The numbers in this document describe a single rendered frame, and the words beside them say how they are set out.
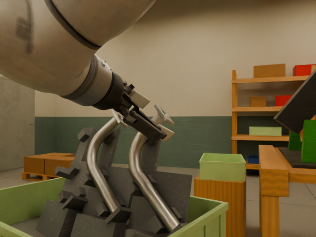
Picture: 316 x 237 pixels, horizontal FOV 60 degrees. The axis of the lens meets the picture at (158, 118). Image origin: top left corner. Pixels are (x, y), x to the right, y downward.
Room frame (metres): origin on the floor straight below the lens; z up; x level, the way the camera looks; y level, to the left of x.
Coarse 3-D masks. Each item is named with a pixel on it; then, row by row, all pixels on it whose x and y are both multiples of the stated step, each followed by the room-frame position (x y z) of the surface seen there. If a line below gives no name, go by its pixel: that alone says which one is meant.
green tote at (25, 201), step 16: (0, 192) 0.83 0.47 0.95; (16, 192) 0.87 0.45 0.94; (32, 192) 0.91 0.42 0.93; (48, 192) 0.96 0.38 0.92; (0, 208) 0.83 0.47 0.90; (16, 208) 0.87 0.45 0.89; (32, 208) 0.91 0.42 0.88; (192, 208) 0.75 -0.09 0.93; (208, 208) 0.72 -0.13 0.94; (224, 208) 0.68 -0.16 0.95; (0, 224) 0.55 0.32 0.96; (192, 224) 0.55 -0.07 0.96; (208, 224) 0.61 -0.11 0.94; (224, 224) 0.69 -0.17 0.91
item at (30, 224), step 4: (28, 220) 0.88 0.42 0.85; (32, 220) 0.88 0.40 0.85; (36, 220) 0.88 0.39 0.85; (12, 224) 0.85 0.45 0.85; (16, 224) 0.85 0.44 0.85; (20, 224) 0.85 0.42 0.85; (24, 224) 0.85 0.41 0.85; (28, 224) 0.85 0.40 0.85; (32, 224) 0.85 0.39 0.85; (36, 224) 0.85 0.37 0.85; (16, 228) 0.82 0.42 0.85; (20, 228) 0.82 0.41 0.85; (24, 228) 0.82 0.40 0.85; (28, 228) 0.82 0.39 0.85; (32, 228) 0.82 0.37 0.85; (24, 232) 0.79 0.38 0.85; (28, 232) 0.79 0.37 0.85; (32, 232) 0.79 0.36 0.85; (36, 232) 0.79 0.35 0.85; (32, 236) 0.76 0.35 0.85; (36, 236) 0.76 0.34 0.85; (40, 236) 0.76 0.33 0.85; (44, 236) 0.76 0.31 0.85
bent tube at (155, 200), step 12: (156, 108) 0.66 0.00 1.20; (156, 120) 0.66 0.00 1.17; (168, 120) 0.65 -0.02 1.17; (132, 144) 0.68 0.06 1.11; (132, 156) 0.67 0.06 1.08; (132, 168) 0.65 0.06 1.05; (144, 180) 0.63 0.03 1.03; (144, 192) 0.62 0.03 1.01; (156, 192) 0.62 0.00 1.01; (156, 204) 0.60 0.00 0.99; (168, 216) 0.58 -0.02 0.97; (168, 228) 0.57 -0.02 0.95
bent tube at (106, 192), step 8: (112, 112) 0.79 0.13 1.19; (112, 120) 0.78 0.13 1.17; (120, 120) 0.77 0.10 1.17; (104, 128) 0.78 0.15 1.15; (112, 128) 0.78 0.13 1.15; (96, 136) 0.79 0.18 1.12; (104, 136) 0.79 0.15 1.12; (96, 144) 0.79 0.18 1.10; (88, 152) 0.78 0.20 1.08; (96, 152) 0.79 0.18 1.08; (88, 160) 0.77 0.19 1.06; (96, 160) 0.78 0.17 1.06; (88, 168) 0.76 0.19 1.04; (96, 168) 0.75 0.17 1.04; (96, 176) 0.73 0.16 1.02; (96, 184) 0.72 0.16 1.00; (104, 184) 0.71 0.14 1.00; (104, 192) 0.70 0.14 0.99; (112, 192) 0.71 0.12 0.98; (104, 200) 0.69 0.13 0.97; (112, 200) 0.68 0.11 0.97; (112, 208) 0.67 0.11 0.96
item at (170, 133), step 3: (159, 126) 0.58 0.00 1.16; (162, 126) 0.59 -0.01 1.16; (162, 129) 0.59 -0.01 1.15; (165, 129) 0.60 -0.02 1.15; (168, 129) 0.61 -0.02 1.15; (168, 132) 0.61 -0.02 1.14; (171, 132) 0.62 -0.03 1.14; (168, 135) 0.62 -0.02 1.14; (171, 135) 0.63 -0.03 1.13; (165, 138) 0.62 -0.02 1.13; (168, 138) 0.63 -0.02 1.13; (165, 141) 0.63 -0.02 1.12
